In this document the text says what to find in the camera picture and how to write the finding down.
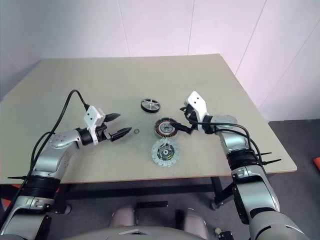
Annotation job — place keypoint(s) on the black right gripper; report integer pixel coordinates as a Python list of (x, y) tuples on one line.
[(191, 111)]

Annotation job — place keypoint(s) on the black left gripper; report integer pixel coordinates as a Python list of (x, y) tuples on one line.
[(102, 131)]

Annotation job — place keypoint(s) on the copper wound stator ring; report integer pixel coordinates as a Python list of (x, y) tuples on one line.
[(160, 130)]

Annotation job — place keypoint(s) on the black rotor with silver spokes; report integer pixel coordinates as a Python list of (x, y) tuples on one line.
[(150, 104)]

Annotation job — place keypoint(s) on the silver motor cover plate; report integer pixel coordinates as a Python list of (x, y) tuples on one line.
[(165, 160)]

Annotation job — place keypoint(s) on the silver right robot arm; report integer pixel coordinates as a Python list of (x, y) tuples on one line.
[(230, 140)]

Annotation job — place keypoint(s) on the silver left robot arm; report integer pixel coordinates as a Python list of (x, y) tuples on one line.
[(57, 141)]

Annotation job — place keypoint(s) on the small metal washer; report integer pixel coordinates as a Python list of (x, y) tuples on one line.
[(134, 131)]

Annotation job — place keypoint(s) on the black flat bar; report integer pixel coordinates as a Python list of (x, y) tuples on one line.
[(152, 204)]

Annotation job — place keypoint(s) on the black zip tie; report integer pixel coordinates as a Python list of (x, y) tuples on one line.
[(272, 161), (265, 153), (16, 177)]

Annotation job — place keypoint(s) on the grey rounded leg cover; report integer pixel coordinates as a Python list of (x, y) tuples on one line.
[(195, 221), (122, 215)]

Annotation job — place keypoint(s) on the black table caster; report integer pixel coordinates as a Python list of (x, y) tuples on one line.
[(217, 203)]

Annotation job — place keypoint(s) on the grey robot torso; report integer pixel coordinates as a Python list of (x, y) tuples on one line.
[(150, 234)]

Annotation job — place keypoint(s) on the small black and beige device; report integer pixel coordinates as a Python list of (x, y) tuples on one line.
[(226, 235)]

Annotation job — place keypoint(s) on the orange object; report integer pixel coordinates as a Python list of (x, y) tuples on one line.
[(317, 163), (2, 202)]

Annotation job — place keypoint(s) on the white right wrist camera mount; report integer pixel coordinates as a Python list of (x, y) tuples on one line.
[(197, 101)]

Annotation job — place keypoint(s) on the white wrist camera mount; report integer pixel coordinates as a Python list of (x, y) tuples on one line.
[(197, 101), (91, 117)]

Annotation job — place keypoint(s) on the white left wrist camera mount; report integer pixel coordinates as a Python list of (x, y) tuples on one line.
[(91, 117)]

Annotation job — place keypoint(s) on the black table frame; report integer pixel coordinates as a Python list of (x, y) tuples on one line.
[(140, 188)]

